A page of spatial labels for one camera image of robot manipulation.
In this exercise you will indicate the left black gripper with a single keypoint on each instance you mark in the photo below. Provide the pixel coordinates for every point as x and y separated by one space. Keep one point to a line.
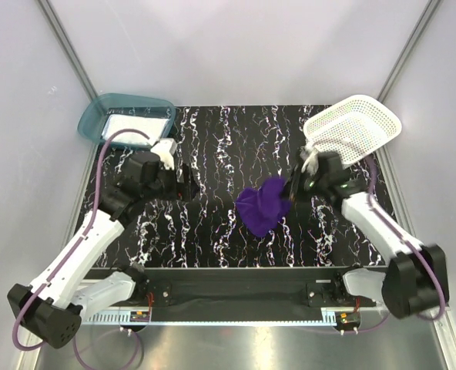
186 190

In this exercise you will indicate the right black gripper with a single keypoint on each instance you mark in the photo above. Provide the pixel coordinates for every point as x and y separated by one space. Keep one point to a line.
295 193

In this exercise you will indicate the purple towel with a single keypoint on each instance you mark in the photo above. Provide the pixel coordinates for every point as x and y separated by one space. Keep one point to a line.
261 210

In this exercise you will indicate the light blue towel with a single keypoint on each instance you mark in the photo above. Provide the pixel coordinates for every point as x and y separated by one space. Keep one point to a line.
140 131

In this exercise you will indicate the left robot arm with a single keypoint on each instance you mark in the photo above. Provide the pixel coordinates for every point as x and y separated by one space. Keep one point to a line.
53 305

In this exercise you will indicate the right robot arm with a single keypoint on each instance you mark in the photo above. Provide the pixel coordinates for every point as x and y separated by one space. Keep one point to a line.
415 279

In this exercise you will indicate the white plastic basket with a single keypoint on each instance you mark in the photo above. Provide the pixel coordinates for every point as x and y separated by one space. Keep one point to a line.
354 128

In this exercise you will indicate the teal plastic basin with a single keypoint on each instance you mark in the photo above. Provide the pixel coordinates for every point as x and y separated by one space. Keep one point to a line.
92 121

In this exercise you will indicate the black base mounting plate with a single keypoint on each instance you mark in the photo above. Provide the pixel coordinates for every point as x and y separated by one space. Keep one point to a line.
256 288

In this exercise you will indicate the left small circuit board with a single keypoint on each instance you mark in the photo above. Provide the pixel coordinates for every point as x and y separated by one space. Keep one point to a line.
140 316

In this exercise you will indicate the small circuit board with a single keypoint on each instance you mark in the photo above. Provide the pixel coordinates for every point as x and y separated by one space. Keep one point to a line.
352 319
140 316

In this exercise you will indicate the right small circuit board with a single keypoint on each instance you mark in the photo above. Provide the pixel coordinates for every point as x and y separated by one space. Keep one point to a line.
352 319

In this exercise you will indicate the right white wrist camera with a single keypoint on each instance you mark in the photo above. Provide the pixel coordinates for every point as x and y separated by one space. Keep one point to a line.
310 161

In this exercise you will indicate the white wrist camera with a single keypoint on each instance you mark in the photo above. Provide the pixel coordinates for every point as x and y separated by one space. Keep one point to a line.
310 161
165 148

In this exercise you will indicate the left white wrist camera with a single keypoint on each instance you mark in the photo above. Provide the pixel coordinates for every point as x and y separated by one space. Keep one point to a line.
165 148

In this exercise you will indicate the white slotted cable duct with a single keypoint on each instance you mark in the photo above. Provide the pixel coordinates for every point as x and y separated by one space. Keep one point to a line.
230 317

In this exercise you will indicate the right aluminium frame post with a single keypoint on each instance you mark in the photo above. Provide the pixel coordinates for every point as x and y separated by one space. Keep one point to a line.
410 45

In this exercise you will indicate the aluminium frame post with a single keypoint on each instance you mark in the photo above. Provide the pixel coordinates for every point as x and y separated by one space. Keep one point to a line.
410 45
50 15

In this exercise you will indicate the left aluminium frame post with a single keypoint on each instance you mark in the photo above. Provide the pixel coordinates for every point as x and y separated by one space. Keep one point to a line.
50 15

